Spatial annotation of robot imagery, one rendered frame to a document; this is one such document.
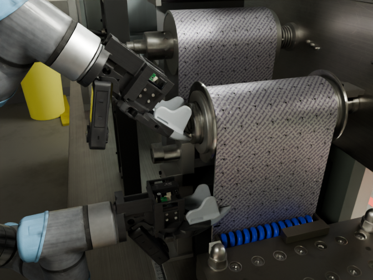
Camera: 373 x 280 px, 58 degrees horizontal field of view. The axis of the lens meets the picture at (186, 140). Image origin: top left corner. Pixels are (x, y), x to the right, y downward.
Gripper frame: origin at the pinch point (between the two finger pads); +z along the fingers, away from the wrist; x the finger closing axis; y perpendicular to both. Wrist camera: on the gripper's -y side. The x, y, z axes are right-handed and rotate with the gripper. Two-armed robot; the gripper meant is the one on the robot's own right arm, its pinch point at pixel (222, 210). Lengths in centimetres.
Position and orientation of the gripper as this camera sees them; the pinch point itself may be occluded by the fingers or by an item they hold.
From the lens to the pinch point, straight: 66.5
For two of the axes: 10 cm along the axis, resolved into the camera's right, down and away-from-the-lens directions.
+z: 9.6, -1.3, 2.5
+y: 0.0, -8.8, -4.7
